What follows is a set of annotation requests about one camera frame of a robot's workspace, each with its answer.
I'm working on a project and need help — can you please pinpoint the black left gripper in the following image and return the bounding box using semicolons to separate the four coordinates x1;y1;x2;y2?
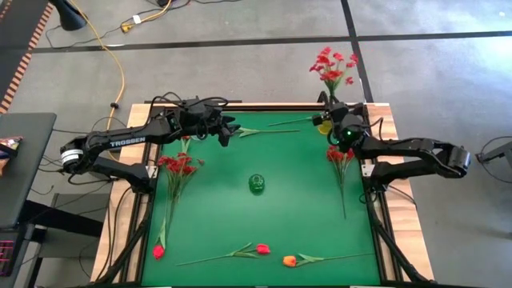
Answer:
182;98;242;147

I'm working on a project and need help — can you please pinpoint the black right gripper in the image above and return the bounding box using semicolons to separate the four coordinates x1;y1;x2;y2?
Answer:
312;102;353;128

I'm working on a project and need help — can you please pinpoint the red tulip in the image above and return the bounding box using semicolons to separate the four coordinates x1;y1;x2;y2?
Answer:
152;187;177;260
175;242;272;267
235;126;301;138

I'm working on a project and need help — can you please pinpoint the red blossom spray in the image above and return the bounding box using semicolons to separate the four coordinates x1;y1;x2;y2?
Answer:
309;46;360;106
326;144;356;220
157;150;206;227

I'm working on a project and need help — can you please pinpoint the green glass vase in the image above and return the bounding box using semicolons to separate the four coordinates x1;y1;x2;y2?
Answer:
248;172;266;195

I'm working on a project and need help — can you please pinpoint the thin black bar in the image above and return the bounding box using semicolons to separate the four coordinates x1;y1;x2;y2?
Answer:
143;99;243;104

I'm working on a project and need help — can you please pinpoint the green table mat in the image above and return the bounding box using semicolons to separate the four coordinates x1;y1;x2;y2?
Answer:
140;110;382;287

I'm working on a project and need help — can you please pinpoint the black lamp base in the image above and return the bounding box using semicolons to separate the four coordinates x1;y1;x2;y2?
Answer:
50;0;88;32

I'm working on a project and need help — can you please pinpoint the black desk foot beam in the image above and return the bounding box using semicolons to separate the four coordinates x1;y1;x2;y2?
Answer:
18;198;104;238

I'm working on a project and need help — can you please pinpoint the dark grey desk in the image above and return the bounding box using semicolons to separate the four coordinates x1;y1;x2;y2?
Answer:
0;112;58;230

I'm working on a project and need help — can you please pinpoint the colourful snack bag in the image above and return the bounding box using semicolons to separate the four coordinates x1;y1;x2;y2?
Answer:
0;136;24;177

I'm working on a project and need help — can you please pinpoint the black mat with orange stripes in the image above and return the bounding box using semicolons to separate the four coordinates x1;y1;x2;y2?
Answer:
0;0;55;115

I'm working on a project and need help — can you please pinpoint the backlit keyboard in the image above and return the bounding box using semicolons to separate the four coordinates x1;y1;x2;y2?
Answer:
0;238;18;277

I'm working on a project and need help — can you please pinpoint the black aluminium table frame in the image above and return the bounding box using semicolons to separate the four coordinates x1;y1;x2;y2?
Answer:
119;103;401;288

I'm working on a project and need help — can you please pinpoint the yellow cable with plug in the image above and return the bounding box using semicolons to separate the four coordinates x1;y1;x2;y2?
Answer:
121;0;174;34

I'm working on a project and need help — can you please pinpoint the black diagonal frame strut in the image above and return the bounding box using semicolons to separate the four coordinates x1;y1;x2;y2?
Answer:
95;218;151;286
371;222;426;285

